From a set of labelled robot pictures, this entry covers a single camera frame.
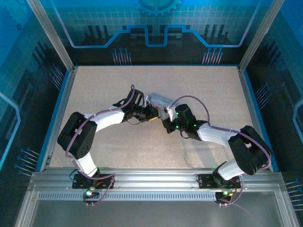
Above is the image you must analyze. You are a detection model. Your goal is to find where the grey padlock holder block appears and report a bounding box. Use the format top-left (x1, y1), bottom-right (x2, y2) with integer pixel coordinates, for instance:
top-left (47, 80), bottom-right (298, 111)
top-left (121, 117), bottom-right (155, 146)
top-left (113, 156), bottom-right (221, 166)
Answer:
top-left (145, 92), bottom-right (176, 114)

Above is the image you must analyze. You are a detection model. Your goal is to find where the black connector with green light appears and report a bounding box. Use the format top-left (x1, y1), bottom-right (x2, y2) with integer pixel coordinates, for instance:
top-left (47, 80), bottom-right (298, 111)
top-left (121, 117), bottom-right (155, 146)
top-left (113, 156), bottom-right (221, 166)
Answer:
top-left (82, 188), bottom-right (100, 207)
top-left (214, 189), bottom-right (235, 207)

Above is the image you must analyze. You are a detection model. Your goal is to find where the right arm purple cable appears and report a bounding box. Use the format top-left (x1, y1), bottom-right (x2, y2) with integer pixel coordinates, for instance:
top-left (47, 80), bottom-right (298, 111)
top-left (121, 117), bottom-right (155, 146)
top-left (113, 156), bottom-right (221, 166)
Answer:
top-left (169, 95), bottom-right (273, 208)

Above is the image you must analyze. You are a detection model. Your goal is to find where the aluminium frame post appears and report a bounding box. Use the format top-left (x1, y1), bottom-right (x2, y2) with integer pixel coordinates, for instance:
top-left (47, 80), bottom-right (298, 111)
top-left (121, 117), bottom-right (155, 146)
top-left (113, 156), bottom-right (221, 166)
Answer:
top-left (26, 0), bottom-right (76, 72)
top-left (238, 0), bottom-right (285, 72)

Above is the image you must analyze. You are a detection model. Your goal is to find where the aluminium table side rail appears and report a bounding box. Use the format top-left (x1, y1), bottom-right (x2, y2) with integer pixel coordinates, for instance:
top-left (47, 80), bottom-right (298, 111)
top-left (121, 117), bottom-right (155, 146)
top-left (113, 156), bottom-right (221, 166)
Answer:
top-left (37, 66), bottom-right (78, 172)
top-left (237, 66), bottom-right (275, 172)

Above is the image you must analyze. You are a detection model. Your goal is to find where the grey metal front panel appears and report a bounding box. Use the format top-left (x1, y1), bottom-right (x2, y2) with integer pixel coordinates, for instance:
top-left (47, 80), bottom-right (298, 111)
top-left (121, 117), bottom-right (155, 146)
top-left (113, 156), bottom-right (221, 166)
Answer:
top-left (14, 191), bottom-right (300, 227)

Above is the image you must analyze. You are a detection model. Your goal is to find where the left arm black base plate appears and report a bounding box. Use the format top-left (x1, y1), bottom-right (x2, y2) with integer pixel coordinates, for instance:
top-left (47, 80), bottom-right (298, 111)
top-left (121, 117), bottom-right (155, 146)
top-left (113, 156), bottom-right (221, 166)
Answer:
top-left (71, 173), bottom-right (116, 190)

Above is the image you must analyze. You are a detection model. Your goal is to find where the aluminium mounting rail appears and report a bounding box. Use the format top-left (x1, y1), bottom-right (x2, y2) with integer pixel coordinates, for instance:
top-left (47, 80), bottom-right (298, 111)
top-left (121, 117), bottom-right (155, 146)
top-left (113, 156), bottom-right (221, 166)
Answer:
top-left (29, 167), bottom-right (284, 193)

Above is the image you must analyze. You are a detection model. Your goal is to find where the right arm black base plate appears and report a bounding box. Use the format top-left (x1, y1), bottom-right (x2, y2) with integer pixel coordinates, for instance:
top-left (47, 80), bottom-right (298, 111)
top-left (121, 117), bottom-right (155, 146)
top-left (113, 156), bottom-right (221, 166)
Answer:
top-left (197, 173), bottom-right (242, 190)

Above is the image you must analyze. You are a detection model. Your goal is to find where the slotted grey cable duct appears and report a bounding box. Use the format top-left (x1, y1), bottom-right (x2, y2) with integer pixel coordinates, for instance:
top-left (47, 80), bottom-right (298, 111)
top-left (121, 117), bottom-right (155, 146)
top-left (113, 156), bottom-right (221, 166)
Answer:
top-left (37, 191), bottom-right (229, 202)

